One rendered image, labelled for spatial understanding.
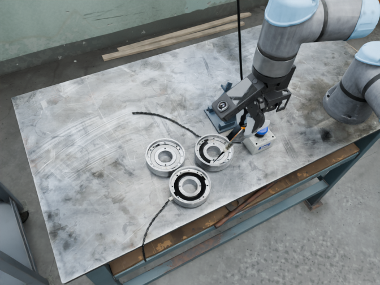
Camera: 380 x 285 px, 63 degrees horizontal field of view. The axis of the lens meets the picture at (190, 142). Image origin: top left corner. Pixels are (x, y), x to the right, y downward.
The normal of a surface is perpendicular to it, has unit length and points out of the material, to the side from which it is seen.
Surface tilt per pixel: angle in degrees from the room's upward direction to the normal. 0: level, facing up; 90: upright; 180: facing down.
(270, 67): 90
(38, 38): 90
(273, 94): 0
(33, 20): 90
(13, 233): 0
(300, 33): 86
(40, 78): 0
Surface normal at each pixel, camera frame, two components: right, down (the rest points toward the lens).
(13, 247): 0.05, -0.57
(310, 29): 0.19, 0.67
